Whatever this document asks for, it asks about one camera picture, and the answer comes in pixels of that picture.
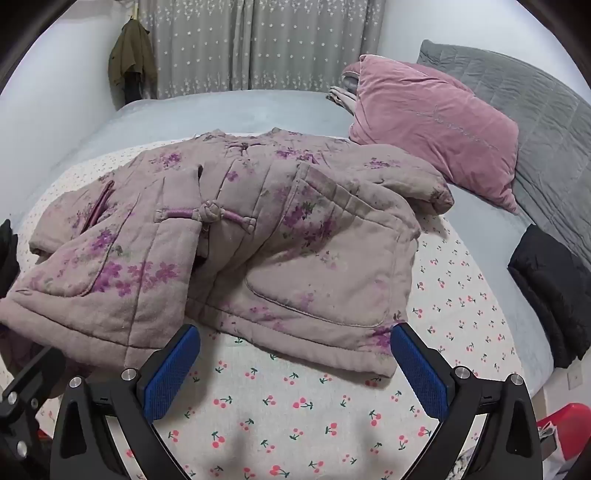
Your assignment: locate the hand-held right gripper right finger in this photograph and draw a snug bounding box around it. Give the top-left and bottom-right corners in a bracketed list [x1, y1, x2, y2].
[390, 322, 543, 480]

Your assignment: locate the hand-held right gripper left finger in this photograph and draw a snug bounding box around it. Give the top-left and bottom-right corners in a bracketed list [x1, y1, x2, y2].
[50, 323, 201, 480]

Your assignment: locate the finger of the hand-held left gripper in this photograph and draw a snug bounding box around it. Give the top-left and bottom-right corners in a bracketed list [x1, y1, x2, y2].
[0, 346, 68, 467]
[0, 220, 20, 300]

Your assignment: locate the floral padded jacket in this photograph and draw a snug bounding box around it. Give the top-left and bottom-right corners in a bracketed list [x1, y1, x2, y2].
[0, 128, 455, 379]

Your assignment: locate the cherry print sheet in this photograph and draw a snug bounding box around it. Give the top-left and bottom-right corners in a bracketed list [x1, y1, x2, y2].
[18, 138, 527, 480]

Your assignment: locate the red plastic bag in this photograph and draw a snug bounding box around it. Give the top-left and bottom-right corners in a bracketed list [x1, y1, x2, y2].
[536, 402, 591, 462]

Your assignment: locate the black folded cloth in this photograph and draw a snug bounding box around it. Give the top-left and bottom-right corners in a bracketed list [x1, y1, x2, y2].
[508, 224, 591, 370]

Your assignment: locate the olive hanging jacket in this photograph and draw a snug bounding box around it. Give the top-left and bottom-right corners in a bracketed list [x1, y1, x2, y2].
[108, 18, 158, 104]

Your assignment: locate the bed with pale blue sheet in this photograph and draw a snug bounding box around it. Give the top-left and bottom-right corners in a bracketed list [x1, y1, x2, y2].
[14, 89, 555, 398]

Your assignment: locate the pink velvet pillow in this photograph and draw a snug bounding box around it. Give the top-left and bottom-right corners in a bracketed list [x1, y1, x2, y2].
[342, 54, 520, 214]

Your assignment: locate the grey star print curtain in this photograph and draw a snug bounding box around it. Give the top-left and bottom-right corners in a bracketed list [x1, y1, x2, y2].
[137, 0, 386, 100]

